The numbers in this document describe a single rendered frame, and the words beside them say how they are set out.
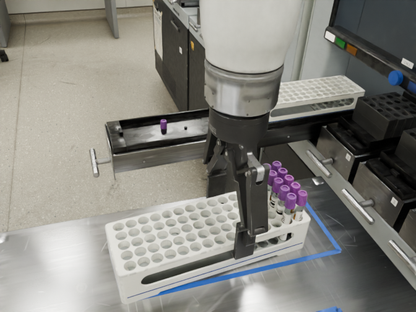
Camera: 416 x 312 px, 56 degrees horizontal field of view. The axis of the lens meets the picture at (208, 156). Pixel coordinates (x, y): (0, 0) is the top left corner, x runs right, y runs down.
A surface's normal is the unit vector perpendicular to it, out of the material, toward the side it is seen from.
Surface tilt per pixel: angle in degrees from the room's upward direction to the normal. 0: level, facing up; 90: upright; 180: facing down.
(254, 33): 91
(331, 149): 90
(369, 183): 90
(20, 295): 0
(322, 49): 90
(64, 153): 0
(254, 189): 74
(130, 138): 0
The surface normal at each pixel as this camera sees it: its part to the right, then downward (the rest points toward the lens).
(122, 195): 0.04, -0.80
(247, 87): 0.05, 0.59
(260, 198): 0.37, 0.32
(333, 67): 0.33, 0.57
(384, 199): -0.95, 0.17
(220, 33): -0.58, 0.54
